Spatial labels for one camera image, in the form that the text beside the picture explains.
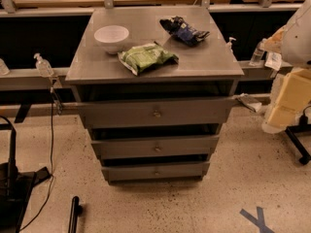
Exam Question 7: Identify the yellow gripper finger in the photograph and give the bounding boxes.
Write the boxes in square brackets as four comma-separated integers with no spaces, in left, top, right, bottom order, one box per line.
[261,104,296,134]
[280,74,311,112]

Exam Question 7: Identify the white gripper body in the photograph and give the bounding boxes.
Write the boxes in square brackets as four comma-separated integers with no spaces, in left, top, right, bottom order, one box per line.
[271,67,311,96]

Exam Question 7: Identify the grey drawer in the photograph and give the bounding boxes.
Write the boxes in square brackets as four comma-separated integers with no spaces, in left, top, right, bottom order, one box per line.
[91,135,219,159]
[102,161,210,182]
[78,98,234,128]

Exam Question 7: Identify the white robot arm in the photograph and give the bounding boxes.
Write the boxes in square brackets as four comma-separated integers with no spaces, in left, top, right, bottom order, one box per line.
[261,0,311,134]

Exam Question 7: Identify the grey top drawer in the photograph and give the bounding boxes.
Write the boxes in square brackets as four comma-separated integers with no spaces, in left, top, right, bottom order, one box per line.
[78,98,234,128]

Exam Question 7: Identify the grey drawer cabinet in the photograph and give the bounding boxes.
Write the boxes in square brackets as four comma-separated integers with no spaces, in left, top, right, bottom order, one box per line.
[64,5,245,185]

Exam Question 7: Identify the grey bottom drawer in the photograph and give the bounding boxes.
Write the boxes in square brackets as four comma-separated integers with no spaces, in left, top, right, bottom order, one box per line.
[102,161,210,182]

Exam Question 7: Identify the white wipes packet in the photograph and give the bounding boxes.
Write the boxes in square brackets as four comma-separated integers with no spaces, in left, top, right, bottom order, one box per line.
[264,52,282,71]

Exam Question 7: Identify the black stand leg right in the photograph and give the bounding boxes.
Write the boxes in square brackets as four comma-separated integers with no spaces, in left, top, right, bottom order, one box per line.
[284,105,311,166]

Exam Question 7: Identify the grey folded cloth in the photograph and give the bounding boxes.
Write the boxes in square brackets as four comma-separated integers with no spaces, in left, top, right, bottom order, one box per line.
[237,93,261,113]

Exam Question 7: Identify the clear water bottle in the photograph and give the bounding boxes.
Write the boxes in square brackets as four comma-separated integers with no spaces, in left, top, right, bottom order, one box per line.
[249,39,265,66]

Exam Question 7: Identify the small white pump bottle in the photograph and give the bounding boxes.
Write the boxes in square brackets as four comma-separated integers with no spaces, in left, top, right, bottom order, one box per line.
[226,37,236,52]

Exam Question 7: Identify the blue chip bag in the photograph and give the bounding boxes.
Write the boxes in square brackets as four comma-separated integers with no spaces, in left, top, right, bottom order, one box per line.
[159,17,210,47]

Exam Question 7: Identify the green chip bag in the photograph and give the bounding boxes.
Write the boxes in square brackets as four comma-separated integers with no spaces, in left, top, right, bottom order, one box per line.
[118,43,179,76]

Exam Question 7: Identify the white bowl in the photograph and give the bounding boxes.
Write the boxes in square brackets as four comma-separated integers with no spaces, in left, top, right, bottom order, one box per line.
[94,25,129,54]

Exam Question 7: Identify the black tube on floor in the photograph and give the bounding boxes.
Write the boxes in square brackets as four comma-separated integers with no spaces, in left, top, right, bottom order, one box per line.
[68,196,83,233]

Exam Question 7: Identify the clear sanitizer pump bottle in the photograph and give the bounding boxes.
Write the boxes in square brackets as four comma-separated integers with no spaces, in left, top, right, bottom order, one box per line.
[34,53,54,78]

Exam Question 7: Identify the black stand base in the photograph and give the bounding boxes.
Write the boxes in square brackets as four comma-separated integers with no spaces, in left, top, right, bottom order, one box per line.
[0,116,52,233]

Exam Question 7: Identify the black cable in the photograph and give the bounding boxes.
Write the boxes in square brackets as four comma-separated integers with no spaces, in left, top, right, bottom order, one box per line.
[18,86,64,232]

